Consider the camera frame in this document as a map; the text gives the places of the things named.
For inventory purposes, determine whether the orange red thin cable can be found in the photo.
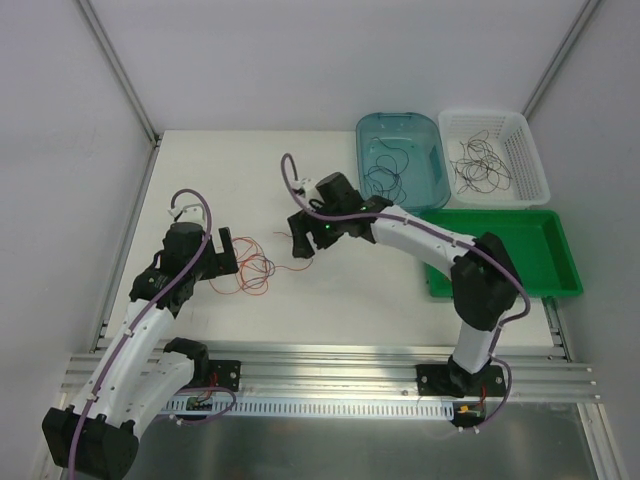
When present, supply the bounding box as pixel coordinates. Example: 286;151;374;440
207;230;301;297

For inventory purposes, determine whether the purple thin cable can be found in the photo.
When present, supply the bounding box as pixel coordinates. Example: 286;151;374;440
364;138;412;204
239;257;276;292

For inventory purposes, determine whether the black thin cable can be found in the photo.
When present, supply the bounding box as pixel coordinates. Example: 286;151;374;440
462;144;512;194
457;128;501;161
447;152;514;194

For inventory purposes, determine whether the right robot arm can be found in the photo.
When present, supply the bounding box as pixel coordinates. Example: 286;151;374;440
283;172;527;398

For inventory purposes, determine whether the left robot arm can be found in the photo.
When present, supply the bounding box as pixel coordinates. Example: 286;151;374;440
42;222;238;479

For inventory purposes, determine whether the teal transparent plastic tub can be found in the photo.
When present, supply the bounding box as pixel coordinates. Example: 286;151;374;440
356;113;451;214

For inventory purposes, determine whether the white perforated plastic basket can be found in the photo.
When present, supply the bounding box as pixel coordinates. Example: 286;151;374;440
438;109;551;210

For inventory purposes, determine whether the green plastic tray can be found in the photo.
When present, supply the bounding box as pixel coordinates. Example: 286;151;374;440
420;209;583;298

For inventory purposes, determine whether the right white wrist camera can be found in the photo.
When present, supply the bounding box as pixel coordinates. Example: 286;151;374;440
292;178;319;201

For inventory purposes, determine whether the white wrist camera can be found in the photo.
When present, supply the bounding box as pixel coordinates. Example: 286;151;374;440
168;203;206;226
292;178;319;201

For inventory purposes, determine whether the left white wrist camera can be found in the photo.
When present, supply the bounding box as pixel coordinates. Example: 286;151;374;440
168;203;206;226

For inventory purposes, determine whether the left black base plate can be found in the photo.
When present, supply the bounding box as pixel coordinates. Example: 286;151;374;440
206;359;242;392

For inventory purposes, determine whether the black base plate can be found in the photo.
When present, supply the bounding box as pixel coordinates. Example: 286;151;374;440
416;363;507;398
206;359;242;392

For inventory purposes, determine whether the aluminium mounting rail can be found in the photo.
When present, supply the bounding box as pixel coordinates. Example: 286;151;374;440
59;299;601;404

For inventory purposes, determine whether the left aluminium frame post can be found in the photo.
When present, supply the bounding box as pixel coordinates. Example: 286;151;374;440
73;0;161;146

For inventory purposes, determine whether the aluminium frame post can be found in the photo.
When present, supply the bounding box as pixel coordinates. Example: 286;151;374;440
521;0;605;119
73;0;161;146

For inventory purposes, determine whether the white slotted cable duct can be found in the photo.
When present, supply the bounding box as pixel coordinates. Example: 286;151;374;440
161;396;454;421

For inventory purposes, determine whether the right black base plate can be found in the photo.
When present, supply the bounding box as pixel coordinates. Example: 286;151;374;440
416;363;507;398

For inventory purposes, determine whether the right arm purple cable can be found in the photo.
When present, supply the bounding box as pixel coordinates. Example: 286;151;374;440
279;152;532;361

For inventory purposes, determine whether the right aluminium frame post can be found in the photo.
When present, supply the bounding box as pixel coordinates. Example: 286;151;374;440
521;0;605;119

